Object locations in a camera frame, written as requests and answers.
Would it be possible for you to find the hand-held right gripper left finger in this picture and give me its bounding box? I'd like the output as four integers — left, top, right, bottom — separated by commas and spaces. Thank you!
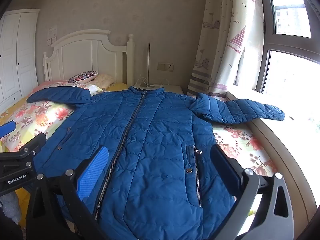
26, 146, 110, 240

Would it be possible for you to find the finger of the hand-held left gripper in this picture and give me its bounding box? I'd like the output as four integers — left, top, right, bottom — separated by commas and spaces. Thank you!
0, 132, 47, 165
0, 120, 17, 139

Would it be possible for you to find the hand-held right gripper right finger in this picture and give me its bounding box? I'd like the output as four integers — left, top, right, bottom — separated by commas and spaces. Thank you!
210, 145, 294, 240

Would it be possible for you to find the blue puffer jacket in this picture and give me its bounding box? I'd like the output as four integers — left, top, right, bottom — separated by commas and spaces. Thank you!
26, 85, 286, 240

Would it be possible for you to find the floral bed sheet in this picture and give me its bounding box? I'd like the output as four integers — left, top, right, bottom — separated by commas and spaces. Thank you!
0, 81, 279, 230

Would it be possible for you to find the person's grey clothing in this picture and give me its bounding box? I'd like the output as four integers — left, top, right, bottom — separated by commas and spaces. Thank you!
0, 192, 22, 226

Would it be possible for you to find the beige window sill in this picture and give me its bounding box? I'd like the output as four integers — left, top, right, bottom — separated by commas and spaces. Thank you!
225, 85, 320, 210

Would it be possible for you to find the white wardrobe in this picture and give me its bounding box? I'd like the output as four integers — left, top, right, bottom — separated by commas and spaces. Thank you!
0, 9, 41, 108

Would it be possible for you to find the patterned purple pillow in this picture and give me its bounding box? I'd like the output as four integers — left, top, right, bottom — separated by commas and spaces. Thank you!
67, 70, 98, 84

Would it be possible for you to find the beige pillow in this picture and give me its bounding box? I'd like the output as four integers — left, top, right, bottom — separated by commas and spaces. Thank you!
94, 74, 115, 90

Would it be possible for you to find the white nightstand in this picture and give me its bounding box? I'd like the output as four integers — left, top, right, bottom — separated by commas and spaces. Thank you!
132, 83, 184, 95

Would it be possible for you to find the white wooden headboard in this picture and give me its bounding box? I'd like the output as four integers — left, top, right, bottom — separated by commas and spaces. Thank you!
43, 29, 135, 86

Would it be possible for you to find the window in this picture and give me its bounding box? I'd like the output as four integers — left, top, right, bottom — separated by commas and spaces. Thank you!
234, 0, 320, 133

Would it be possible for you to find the metal lamp pole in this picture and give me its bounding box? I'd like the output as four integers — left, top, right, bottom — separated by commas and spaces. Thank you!
147, 42, 151, 86

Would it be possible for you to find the printed curtain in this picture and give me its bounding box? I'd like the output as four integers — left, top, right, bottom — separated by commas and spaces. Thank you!
186, 0, 265, 98

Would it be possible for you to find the paper wall notice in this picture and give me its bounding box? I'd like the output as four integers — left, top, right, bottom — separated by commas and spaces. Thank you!
47, 25, 58, 46

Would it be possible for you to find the wall socket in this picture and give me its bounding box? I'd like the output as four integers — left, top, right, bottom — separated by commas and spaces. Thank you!
157, 62, 175, 71

